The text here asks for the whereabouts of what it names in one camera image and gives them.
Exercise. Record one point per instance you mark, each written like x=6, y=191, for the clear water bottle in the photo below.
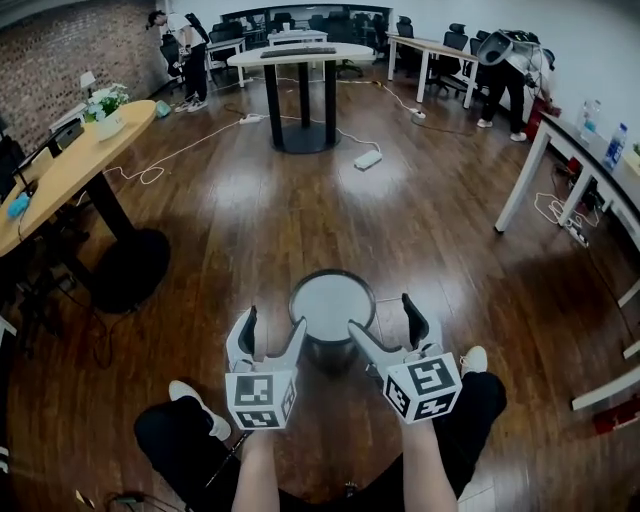
x=590, y=120

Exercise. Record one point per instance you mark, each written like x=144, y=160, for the person's right forearm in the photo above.
x=430, y=465

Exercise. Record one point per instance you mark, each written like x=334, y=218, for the wooden round table black base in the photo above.
x=75, y=165

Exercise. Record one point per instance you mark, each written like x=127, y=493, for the person's left leg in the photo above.
x=175, y=445

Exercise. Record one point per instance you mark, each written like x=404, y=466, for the teal bag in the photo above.
x=162, y=108

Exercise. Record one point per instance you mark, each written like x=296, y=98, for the blue label water bottle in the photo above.
x=615, y=147

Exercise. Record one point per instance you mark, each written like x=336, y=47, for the person's right white shoe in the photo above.
x=475, y=357

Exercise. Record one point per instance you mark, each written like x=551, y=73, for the potted plant white flowers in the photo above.
x=107, y=107

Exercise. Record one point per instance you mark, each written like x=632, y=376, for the black box device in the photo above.
x=69, y=134

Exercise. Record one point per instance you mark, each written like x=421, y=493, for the person's leg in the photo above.
x=475, y=415
x=175, y=445

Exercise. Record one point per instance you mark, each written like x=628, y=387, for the red box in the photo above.
x=617, y=415

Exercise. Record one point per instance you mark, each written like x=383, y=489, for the person's right leg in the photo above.
x=475, y=415

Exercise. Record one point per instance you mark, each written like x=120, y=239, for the person's left white shoe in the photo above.
x=210, y=417

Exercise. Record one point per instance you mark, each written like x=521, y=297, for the red fire extinguisher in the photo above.
x=537, y=117

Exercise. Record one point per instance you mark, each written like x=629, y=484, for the person's white shoe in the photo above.
x=210, y=417
x=475, y=357

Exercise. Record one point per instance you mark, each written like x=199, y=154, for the small white desk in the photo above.
x=227, y=47

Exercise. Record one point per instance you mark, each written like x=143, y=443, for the white oval table black legs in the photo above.
x=300, y=55

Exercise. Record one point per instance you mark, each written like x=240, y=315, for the long white desk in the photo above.
x=430, y=47

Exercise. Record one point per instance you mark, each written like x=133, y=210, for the person's left forearm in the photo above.
x=257, y=475

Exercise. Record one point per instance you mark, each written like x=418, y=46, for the black office chair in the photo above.
x=481, y=42
x=405, y=27
x=347, y=45
x=170, y=57
x=452, y=55

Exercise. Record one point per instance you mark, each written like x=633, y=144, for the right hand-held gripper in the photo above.
x=425, y=387

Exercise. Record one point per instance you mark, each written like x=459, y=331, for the white desk with cup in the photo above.
x=297, y=36

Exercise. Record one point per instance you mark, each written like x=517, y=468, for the black keyboard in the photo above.
x=298, y=51

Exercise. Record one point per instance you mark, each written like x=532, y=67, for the round white floor socket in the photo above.
x=418, y=118

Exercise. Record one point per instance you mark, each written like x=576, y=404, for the white desk dark top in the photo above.
x=565, y=137

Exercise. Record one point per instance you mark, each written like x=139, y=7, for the white table frame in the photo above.
x=607, y=385

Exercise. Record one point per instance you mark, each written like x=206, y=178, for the white power strip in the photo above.
x=252, y=118
x=577, y=234
x=368, y=159

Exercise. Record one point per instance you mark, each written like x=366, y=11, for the black monitor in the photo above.
x=9, y=167

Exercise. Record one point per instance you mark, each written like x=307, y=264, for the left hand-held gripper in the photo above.
x=260, y=397

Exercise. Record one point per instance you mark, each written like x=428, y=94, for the blue cloth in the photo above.
x=19, y=206

